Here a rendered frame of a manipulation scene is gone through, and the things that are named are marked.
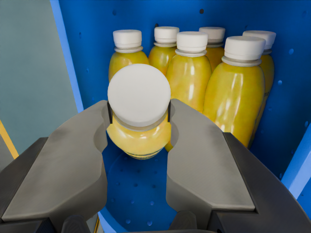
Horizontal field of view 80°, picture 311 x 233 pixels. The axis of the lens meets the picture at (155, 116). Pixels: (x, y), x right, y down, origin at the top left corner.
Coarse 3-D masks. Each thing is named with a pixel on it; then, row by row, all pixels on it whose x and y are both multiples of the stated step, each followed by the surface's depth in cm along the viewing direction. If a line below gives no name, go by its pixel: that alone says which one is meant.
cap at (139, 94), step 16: (144, 64) 12; (112, 80) 11; (128, 80) 12; (144, 80) 12; (160, 80) 12; (112, 96) 11; (128, 96) 11; (144, 96) 11; (160, 96) 11; (128, 112) 11; (144, 112) 11; (160, 112) 11
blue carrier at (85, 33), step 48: (96, 0) 24; (144, 0) 29; (192, 0) 30; (240, 0) 28; (288, 0) 23; (96, 48) 26; (144, 48) 33; (288, 48) 24; (96, 96) 28; (288, 96) 25; (288, 144) 25; (144, 192) 31
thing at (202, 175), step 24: (168, 120) 12; (192, 120) 10; (192, 144) 8; (216, 144) 8; (168, 168) 7; (192, 168) 7; (216, 168) 7; (168, 192) 7; (192, 192) 6; (216, 192) 6; (240, 192) 6
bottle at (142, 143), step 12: (120, 120) 13; (108, 132) 16; (120, 132) 14; (132, 132) 13; (144, 132) 14; (156, 132) 14; (168, 132) 15; (120, 144) 15; (132, 144) 14; (144, 144) 14; (156, 144) 15; (132, 156) 22; (144, 156) 20
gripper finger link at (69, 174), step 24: (72, 120) 10; (96, 120) 10; (48, 144) 8; (72, 144) 8; (96, 144) 9; (48, 168) 7; (72, 168) 7; (96, 168) 7; (24, 192) 6; (48, 192) 6; (72, 192) 6; (96, 192) 7; (24, 216) 5; (48, 216) 6
